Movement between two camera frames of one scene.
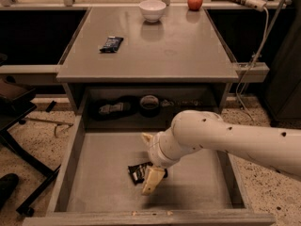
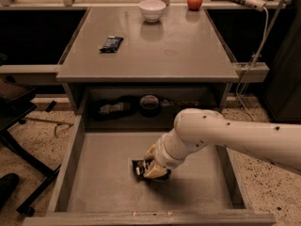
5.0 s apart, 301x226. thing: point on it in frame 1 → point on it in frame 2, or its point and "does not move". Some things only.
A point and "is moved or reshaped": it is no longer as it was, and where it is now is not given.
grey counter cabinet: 118,62 does not move
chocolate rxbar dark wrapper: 137,171 is moved or reshaped
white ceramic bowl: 152,9 does not move
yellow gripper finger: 152,179 → 155,171
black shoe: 7,184 does not move
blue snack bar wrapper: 112,44 does not move
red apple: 195,1 does not move
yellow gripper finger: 146,137 → 150,150
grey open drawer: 93,185 does not move
